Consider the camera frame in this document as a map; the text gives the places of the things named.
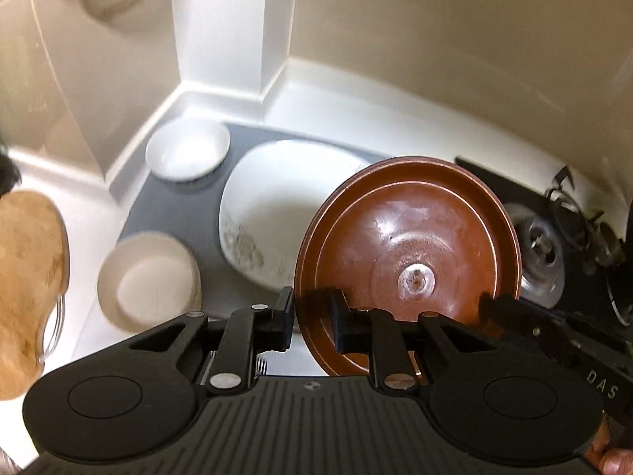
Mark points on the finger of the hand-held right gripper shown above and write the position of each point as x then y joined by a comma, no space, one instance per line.
499,309

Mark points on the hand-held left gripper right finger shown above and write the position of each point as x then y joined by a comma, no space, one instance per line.
340,320

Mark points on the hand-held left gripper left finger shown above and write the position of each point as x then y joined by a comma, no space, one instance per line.
286,314

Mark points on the brown round plate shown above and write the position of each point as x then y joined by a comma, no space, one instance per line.
410,237

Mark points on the person's right hand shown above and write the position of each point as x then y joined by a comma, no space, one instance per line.
613,452

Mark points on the metal stove burner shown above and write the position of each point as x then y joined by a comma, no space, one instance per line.
540,252

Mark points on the white square plate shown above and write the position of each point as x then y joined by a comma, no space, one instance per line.
267,212

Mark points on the black gas stove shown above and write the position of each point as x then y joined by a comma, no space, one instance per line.
504,193

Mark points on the black pan support grate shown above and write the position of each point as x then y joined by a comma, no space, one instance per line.
583,227

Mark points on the cream round bowl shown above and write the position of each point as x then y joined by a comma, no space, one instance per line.
143,287

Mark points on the grey ribbed mat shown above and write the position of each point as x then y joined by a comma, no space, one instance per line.
163,208

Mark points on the white round bowl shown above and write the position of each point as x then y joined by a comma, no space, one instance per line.
187,151

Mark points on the wooden cutting board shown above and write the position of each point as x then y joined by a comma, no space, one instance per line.
27,277

